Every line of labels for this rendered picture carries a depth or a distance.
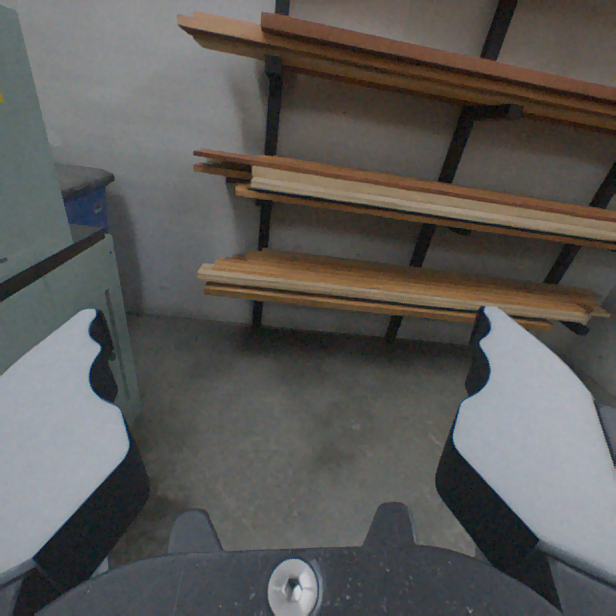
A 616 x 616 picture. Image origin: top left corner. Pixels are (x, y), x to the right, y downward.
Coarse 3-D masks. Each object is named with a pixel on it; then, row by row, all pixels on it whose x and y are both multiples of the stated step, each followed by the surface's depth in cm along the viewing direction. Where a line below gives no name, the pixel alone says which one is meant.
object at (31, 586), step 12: (24, 576) 4; (36, 576) 4; (0, 588) 4; (12, 588) 4; (24, 588) 4; (36, 588) 4; (48, 588) 4; (0, 600) 4; (12, 600) 4; (24, 600) 4; (36, 600) 4; (48, 600) 4; (0, 612) 4; (12, 612) 4; (24, 612) 4; (36, 612) 4
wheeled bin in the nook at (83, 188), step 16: (64, 176) 130; (80, 176) 137; (96, 176) 145; (112, 176) 157; (64, 192) 121; (80, 192) 131; (96, 192) 151; (80, 208) 140; (96, 208) 153; (80, 224) 142; (96, 224) 155
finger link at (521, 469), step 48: (480, 336) 10; (528, 336) 9; (480, 384) 8; (528, 384) 7; (576, 384) 7; (480, 432) 6; (528, 432) 6; (576, 432) 6; (480, 480) 5; (528, 480) 5; (576, 480) 5; (480, 528) 6; (528, 528) 5; (576, 528) 5
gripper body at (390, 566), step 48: (192, 528) 4; (384, 528) 5; (96, 576) 4; (144, 576) 4; (192, 576) 4; (240, 576) 4; (288, 576) 4; (336, 576) 4; (384, 576) 4; (432, 576) 4; (480, 576) 4
